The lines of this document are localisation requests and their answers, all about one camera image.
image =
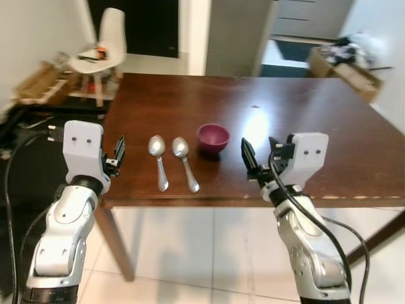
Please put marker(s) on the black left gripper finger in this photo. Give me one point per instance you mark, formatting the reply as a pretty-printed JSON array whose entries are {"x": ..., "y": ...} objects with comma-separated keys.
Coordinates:
[{"x": 119, "y": 149}]

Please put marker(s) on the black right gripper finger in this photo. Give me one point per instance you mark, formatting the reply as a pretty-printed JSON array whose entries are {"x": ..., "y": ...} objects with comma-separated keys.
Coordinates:
[
  {"x": 250, "y": 159},
  {"x": 276, "y": 144}
]

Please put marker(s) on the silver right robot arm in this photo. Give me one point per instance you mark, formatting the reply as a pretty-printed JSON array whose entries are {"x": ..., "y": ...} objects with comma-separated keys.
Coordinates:
[{"x": 310, "y": 253}]

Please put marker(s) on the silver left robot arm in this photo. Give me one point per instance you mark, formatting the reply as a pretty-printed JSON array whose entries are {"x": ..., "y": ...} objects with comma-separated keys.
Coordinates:
[{"x": 63, "y": 234}]

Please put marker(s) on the silver metal spoon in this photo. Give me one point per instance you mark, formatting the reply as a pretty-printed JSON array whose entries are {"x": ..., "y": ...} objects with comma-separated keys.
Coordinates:
[
  {"x": 180, "y": 147},
  {"x": 156, "y": 145}
]

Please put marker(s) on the maroon bowl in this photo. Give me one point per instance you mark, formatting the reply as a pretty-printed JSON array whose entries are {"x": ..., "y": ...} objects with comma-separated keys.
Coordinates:
[{"x": 213, "y": 142}]

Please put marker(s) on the brown wooden table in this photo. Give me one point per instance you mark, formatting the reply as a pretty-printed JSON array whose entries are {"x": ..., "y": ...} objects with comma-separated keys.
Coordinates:
[{"x": 190, "y": 101}]

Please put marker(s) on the dark floor mat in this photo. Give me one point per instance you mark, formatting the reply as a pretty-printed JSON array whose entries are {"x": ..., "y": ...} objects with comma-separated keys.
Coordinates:
[{"x": 291, "y": 52}]

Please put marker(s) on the orange black tool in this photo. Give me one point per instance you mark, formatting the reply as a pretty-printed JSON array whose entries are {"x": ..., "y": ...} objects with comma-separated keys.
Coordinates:
[{"x": 101, "y": 52}]

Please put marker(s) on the brown cardboard box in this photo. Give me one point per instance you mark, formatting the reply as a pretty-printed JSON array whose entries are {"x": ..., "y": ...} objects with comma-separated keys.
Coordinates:
[{"x": 354, "y": 79}]

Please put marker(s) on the light wooden crate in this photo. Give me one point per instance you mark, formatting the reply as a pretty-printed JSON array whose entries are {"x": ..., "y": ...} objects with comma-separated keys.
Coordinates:
[{"x": 38, "y": 85}]

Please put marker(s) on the dark clothes pile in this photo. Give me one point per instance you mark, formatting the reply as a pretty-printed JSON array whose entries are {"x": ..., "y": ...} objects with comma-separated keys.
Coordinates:
[{"x": 338, "y": 52}]

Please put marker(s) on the white chair wooden legs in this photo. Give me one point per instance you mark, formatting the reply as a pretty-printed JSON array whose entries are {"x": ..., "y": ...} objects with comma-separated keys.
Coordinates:
[{"x": 112, "y": 31}]

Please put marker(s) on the grey drawer unit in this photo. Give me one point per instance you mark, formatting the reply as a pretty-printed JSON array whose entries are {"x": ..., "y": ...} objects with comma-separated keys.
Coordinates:
[{"x": 310, "y": 19}]

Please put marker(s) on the white plastic bag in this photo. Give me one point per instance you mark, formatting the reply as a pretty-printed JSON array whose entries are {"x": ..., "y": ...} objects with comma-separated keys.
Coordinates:
[{"x": 370, "y": 44}]

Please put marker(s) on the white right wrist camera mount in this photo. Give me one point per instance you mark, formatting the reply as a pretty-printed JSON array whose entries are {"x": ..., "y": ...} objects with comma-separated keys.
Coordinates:
[{"x": 310, "y": 158}]

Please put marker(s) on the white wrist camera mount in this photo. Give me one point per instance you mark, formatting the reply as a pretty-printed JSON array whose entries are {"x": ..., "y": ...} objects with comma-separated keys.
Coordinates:
[
  {"x": 310, "y": 158},
  {"x": 82, "y": 149}
]

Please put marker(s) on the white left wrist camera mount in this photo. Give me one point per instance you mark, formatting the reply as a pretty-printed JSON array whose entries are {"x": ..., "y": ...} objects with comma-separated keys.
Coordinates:
[{"x": 82, "y": 149}]

